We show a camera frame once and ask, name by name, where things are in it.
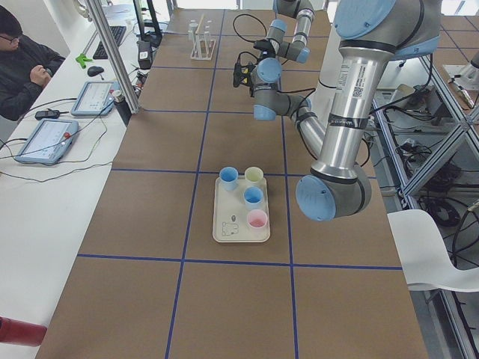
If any white plastic chair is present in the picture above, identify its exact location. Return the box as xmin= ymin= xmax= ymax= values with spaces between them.
xmin=388 ymin=209 xmax=478 ymax=292

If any white wire cup rack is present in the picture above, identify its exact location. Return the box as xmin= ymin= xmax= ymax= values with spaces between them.
xmin=188 ymin=13 xmax=216 ymax=61

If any black power adapter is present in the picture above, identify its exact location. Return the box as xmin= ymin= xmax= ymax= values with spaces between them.
xmin=34 ymin=109 xmax=62 ymax=120

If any pale green ikea cup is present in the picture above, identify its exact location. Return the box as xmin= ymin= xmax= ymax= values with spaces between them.
xmin=244 ymin=166 xmax=263 ymax=186

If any yellow ikea cup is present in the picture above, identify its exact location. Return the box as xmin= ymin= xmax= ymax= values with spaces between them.
xmin=241 ymin=66 xmax=251 ymax=85

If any green plastic tool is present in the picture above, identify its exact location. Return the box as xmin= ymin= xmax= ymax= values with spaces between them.
xmin=76 ymin=53 xmax=93 ymax=69

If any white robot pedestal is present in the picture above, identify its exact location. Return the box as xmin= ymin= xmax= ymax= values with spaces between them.
xmin=311 ymin=28 xmax=343 ymax=117

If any red fire extinguisher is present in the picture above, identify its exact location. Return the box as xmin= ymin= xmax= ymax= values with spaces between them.
xmin=1 ymin=317 xmax=47 ymax=347

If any black keyboard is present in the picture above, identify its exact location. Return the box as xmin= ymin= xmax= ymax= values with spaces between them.
xmin=92 ymin=25 xmax=128 ymax=61

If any far blue teach pendant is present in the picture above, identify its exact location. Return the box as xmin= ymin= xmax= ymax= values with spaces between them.
xmin=70 ymin=81 xmax=118 ymax=116

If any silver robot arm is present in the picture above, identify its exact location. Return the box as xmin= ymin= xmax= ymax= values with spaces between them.
xmin=253 ymin=0 xmax=315 ymax=64
xmin=233 ymin=1 xmax=442 ymax=221

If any aluminium frame post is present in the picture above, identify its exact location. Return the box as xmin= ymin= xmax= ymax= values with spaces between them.
xmin=85 ymin=0 xmax=140 ymax=114

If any blue teach pendant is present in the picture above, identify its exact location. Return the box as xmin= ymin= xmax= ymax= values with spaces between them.
xmin=14 ymin=119 xmax=79 ymax=165
xmin=70 ymin=81 xmax=118 ymax=116

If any black computer monitor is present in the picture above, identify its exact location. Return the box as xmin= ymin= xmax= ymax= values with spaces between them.
xmin=132 ymin=0 xmax=162 ymax=48

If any seated person black jacket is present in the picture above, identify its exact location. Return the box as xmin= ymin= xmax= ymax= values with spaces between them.
xmin=1 ymin=7 xmax=65 ymax=121

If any pink ikea cup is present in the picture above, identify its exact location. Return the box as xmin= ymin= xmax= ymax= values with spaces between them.
xmin=246 ymin=209 xmax=269 ymax=230

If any near blue teach pendant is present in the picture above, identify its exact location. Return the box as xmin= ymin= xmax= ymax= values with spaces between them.
xmin=14 ymin=119 xmax=79 ymax=165

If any blue ikea cup corner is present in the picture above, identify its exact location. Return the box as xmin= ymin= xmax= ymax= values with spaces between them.
xmin=219 ymin=166 xmax=239 ymax=191

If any black computer mouse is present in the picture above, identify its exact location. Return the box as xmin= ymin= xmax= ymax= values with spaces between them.
xmin=87 ymin=66 xmax=104 ymax=77

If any blue ikea cup middle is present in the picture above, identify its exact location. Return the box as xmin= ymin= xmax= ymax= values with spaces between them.
xmin=243 ymin=186 xmax=263 ymax=210

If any cream plastic tray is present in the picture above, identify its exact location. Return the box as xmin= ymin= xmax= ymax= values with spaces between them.
xmin=213 ymin=176 xmax=270 ymax=243

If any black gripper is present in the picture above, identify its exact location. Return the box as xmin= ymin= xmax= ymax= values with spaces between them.
xmin=253 ymin=39 xmax=276 ymax=56
xmin=233 ymin=62 xmax=256 ymax=96

